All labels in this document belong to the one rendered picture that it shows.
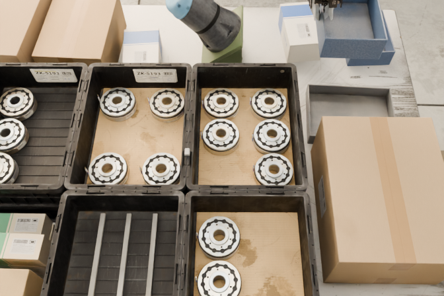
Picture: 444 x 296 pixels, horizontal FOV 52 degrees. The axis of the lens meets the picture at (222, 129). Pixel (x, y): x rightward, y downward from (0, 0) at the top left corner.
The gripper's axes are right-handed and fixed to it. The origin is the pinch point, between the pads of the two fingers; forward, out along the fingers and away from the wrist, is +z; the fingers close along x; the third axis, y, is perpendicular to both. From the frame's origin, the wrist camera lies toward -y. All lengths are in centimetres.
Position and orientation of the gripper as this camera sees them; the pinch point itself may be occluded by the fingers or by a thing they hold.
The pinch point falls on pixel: (320, 13)
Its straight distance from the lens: 121.5
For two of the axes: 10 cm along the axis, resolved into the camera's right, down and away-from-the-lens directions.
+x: 9.9, 0.0, -1.2
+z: 1.0, 5.3, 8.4
